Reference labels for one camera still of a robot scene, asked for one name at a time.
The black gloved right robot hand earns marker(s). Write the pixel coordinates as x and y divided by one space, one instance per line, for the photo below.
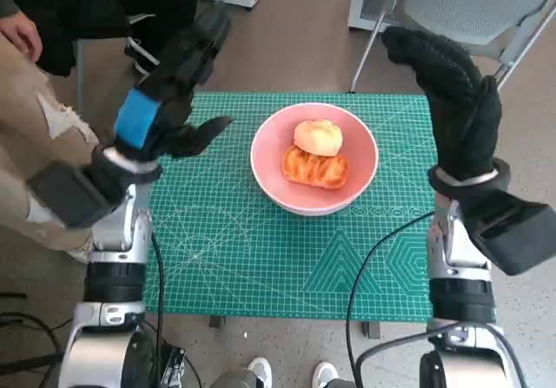
460 114

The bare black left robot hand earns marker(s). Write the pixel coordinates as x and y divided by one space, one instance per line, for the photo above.
165 101

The pink bowl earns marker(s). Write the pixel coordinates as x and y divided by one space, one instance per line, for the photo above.
269 166

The round toy bread bun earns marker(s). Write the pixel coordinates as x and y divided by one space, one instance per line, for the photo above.
319 136

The rectangular braided toy bread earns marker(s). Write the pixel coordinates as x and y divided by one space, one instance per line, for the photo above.
315 171

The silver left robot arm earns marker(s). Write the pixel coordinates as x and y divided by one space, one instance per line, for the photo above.
108 284

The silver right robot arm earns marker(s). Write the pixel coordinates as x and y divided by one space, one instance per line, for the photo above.
465 301

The grey mesh chair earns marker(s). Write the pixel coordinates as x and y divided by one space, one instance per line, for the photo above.
456 6

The seated person in black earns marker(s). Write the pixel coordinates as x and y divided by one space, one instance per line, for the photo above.
87 6

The person in beige trousers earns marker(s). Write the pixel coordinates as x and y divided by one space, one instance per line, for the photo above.
26 145

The white cabinet with mesh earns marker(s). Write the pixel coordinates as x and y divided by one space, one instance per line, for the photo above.
360 6

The person's hand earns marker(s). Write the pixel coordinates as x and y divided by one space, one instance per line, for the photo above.
21 36

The green cutting mat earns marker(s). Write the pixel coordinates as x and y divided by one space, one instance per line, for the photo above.
239 253

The black electronic box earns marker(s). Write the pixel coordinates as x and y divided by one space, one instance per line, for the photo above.
171 366

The white shoe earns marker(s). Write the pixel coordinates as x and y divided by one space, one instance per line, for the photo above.
260 372
326 375

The black flat bar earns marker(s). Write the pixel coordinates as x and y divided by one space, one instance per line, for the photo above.
30 362

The metal frame chair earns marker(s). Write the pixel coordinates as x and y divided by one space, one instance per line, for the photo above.
79 80

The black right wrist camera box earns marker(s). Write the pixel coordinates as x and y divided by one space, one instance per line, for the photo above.
508 232

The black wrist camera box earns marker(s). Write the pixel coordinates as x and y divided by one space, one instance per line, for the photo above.
508 232
74 192

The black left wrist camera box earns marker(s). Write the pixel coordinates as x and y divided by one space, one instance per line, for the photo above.
74 192

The black table bracket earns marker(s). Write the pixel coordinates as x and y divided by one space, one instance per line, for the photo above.
217 322
372 330

